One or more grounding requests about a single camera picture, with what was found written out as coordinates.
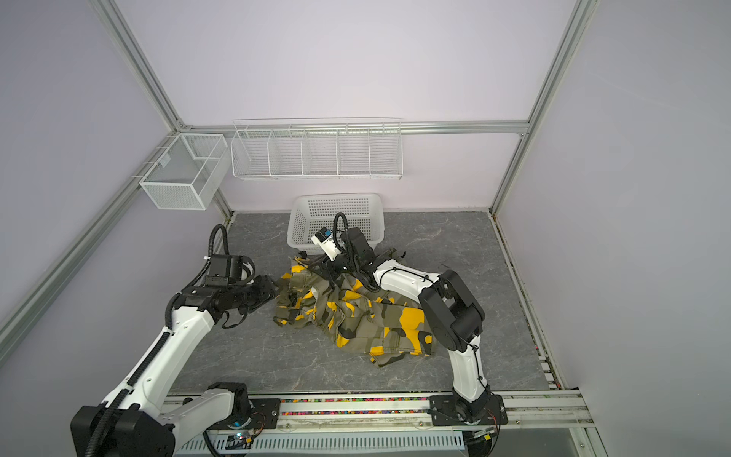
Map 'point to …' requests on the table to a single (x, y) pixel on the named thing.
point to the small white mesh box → (189, 173)
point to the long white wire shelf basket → (317, 149)
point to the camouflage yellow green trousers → (376, 326)
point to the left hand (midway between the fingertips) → (277, 294)
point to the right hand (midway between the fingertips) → (313, 266)
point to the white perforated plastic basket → (310, 213)
